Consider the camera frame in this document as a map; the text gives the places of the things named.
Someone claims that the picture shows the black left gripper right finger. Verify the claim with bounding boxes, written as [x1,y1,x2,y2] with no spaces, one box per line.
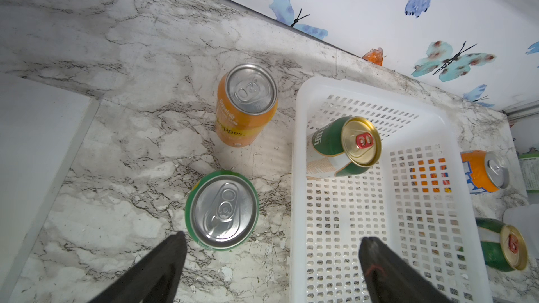
[359,237,451,303]

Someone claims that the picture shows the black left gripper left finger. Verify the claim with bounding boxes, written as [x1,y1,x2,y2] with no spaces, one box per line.
[91,231,188,302]

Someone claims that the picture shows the white plastic perforated basket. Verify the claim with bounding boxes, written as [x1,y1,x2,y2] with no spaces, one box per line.
[289,77,493,302]

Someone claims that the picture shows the green soda can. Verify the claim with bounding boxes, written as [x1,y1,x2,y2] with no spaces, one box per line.
[185,171,260,251]

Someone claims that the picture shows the green gold beer can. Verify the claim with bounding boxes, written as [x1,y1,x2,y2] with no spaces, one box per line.
[475,217,529,272]
[306,116,382,179]

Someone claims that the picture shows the orange Fanta can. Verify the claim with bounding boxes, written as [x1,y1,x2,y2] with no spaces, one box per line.
[460,150,510,194]

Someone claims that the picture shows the orange yellow Schweppes can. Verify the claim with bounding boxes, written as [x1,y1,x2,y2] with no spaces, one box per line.
[216,63,278,147]

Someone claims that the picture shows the white stepped shelf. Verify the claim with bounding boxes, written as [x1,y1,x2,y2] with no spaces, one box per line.
[1,74,99,302]

